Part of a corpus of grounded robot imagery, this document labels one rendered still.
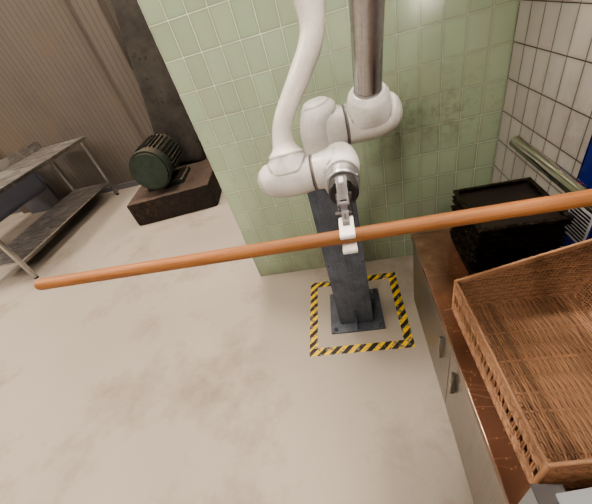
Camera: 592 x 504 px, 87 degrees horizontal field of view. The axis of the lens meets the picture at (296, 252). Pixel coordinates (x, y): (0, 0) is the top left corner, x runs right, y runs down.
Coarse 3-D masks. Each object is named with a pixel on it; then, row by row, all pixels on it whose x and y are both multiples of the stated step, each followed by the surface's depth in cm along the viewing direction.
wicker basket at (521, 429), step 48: (480, 288) 108; (528, 288) 107; (576, 288) 106; (480, 336) 90; (528, 336) 100; (528, 384) 89; (576, 384) 87; (528, 432) 70; (576, 432) 79; (528, 480) 74; (576, 480) 69
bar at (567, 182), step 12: (516, 144) 80; (528, 144) 77; (528, 156) 75; (540, 156) 72; (540, 168) 71; (552, 168) 68; (552, 180) 67; (564, 180) 64; (576, 180) 62; (528, 492) 48; (540, 492) 46; (552, 492) 46; (564, 492) 45; (576, 492) 44; (588, 492) 43
